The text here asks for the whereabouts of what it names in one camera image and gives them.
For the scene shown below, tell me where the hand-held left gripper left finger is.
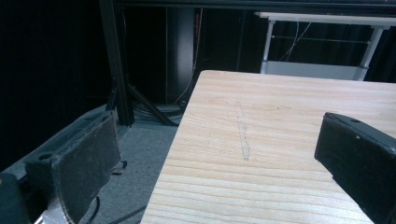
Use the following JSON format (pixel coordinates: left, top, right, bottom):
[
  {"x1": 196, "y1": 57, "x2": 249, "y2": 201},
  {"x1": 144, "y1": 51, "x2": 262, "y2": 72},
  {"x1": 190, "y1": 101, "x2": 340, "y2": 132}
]
[{"x1": 23, "y1": 110, "x2": 122, "y2": 224}]

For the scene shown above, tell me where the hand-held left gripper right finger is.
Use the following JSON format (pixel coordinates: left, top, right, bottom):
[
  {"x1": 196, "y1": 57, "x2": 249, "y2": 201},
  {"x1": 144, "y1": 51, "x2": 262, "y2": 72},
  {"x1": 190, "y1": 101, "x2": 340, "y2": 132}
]
[{"x1": 314, "y1": 112, "x2": 396, "y2": 224}]

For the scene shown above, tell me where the white hanging cable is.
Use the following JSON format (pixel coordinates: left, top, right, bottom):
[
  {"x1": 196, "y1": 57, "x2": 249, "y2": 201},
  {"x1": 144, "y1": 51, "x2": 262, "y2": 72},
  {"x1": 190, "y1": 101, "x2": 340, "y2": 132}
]
[{"x1": 277, "y1": 21, "x2": 313, "y2": 63}]

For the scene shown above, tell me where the black floor cable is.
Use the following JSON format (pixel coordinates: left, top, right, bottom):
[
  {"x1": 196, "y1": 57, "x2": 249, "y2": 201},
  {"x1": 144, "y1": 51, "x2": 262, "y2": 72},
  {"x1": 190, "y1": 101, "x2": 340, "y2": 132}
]
[{"x1": 84, "y1": 195, "x2": 148, "y2": 224}]

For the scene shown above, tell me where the black metal frame stand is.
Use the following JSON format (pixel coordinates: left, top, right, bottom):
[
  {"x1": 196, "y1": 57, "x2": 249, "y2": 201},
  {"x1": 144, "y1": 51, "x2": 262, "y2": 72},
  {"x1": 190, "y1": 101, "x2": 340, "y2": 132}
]
[{"x1": 98, "y1": 0, "x2": 396, "y2": 127}]

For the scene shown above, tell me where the dark round column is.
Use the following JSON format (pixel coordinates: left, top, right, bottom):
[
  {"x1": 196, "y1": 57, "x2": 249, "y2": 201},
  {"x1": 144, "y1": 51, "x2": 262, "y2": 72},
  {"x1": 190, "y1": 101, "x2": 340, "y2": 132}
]
[{"x1": 167, "y1": 7, "x2": 196, "y2": 104}]

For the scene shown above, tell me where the white metal rack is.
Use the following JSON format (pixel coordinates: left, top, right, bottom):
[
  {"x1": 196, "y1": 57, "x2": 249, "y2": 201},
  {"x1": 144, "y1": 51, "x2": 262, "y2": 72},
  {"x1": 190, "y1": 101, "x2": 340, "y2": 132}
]
[{"x1": 253, "y1": 11, "x2": 396, "y2": 82}]

